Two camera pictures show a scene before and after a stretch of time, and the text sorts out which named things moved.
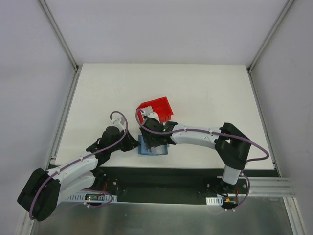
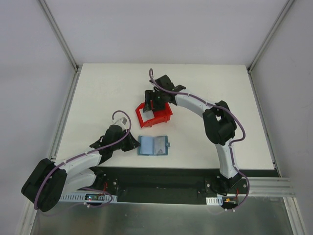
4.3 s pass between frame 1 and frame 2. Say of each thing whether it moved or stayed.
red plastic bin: stayed
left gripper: stayed
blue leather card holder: stayed
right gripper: moved
